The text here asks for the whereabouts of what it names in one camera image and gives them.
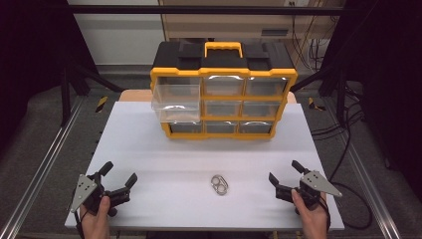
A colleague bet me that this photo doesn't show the yellow black floor tape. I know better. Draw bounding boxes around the yellow black floor tape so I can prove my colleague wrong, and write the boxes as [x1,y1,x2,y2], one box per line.
[307,97,327,112]
[95,96,109,114]

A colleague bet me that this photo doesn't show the person's left hand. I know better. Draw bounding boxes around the person's left hand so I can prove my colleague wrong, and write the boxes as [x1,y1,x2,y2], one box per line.
[79,195,111,239]

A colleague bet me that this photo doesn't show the aluminium frame rail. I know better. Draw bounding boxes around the aluminium frame rail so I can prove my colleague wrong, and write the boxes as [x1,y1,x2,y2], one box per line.
[0,96,86,239]
[321,98,403,239]

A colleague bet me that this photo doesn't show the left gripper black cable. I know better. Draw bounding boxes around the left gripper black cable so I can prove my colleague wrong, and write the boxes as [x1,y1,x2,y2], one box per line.
[73,208,87,239]

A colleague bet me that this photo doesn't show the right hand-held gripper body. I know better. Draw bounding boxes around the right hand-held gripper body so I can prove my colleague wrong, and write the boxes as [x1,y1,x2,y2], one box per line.
[275,169,343,214]

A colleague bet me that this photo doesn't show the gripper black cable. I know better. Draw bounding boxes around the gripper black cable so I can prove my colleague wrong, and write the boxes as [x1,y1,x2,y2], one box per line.
[73,208,87,239]
[317,194,332,233]

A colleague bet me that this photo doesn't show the wooden cabinet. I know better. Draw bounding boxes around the wooden cabinet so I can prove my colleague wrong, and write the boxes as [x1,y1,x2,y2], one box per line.
[160,0,336,43]

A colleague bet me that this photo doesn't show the yellow black drawer organizer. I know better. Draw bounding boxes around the yellow black drawer organizer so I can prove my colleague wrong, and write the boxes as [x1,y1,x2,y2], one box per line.
[149,41,299,141]

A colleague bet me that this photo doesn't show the black floor cable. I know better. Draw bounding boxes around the black floor cable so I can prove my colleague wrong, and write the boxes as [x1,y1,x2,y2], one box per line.
[311,83,374,231]

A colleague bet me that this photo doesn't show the bundle of hanging cables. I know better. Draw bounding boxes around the bundle of hanging cables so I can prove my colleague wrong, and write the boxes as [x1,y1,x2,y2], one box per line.
[290,1,334,74]

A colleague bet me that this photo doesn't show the wooden board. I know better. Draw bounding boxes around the wooden board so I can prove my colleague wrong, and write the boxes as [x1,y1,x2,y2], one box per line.
[118,89,298,105]

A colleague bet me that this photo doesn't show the clear plastic drawer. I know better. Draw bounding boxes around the clear plastic drawer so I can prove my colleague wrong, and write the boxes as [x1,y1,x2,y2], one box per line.
[150,83,202,122]

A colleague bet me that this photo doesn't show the person's right hand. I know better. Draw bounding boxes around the person's right hand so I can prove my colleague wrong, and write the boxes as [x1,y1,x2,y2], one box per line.
[291,188,329,239]

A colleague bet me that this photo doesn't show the black crossbar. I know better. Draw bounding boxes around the black crossbar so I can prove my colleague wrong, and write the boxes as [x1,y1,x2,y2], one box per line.
[66,4,349,16]

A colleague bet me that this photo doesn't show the black curtain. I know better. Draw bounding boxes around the black curtain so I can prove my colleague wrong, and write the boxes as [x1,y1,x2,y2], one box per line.
[0,0,78,147]
[342,0,422,192]

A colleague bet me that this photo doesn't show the black metal stand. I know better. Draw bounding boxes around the black metal stand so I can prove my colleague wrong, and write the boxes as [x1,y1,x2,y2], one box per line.
[60,61,124,127]
[290,62,350,127]

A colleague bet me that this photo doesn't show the silver metal double ring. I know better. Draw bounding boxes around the silver metal double ring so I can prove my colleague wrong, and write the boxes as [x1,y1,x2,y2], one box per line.
[210,174,230,197]

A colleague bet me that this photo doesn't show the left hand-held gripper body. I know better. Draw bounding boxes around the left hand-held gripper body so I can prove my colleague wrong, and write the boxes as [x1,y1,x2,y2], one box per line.
[70,170,131,218]

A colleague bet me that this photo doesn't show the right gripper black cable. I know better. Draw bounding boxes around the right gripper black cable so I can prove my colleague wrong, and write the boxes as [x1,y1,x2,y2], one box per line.
[317,194,332,233]

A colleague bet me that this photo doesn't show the white panel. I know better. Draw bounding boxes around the white panel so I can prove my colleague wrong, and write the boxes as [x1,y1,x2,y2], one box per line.
[66,0,166,67]

